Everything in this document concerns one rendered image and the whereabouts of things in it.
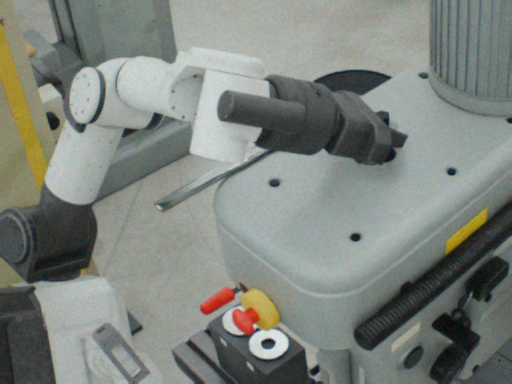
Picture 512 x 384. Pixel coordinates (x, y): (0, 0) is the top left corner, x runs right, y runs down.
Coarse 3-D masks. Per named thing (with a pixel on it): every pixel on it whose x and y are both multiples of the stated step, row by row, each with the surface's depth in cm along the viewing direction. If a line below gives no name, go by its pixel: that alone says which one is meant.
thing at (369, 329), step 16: (496, 224) 104; (480, 240) 102; (496, 240) 103; (448, 256) 100; (464, 256) 100; (480, 256) 101; (432, 272) 98; (448, 272) 98; (464, 272) 100; (416, 288) 95; (432, 288) 96; (400, 304) 94; (416, 304) 94; (368, 320) 93; (384, 320) 92; (400, 320) 93; (368, 336) 90; (384, 336) 92
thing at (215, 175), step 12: (252, 156) 104; (216, 168) 102; (228, 168) 102; (240, 168) 103; (204, 180) 101; (216, 180) 101; (180, 192) 99; (192, 192) 99; (156, 204) 97; (168, 204) 97
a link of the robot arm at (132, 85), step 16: (112, 64) 103; (128, 64) 100; (144, 64) 98; (160, 64) 97; (112, 80) 101; (128, 80) 98; (144, 80) 96; (160, 80) 94; (112, 96) 102; (128, 96) 99; (144, 96) 96; (112, 112) 102; (128, 112) 104; (144, 112) 106; (160, 112) 96; (144, 128) 109
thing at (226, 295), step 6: (222, 288) 110; (228, 288) 110; (234, 288) 111; (216, 294) 109; (222, 294) 109; (228, 294) 109; (234, 294) 110; (210, 300) 108; (216, 300) 108; (222, 300) 109; (228, 300) 109; (204, 306) 108; (210, 306) 108; (216, 306) 108; (222, 306) 109; (204, 312) 108; (210, 312) 108
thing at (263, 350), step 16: (240, 304) 183; (224, 320) 178; (224, 336) 175; (240, 336) 175; (256, 336) 173; (272, 336) 173; (288, 336) 175; (224, 352) 181; (240, 352) 172; (256, 352) 170; (272, 352) 169; (288, 352) 171; (304, 352) 172; (224, 368) 188; (240, 368) 177; (256, 368) 168; (272, 368) 167; (288, 368) 171; (304, 368) 176
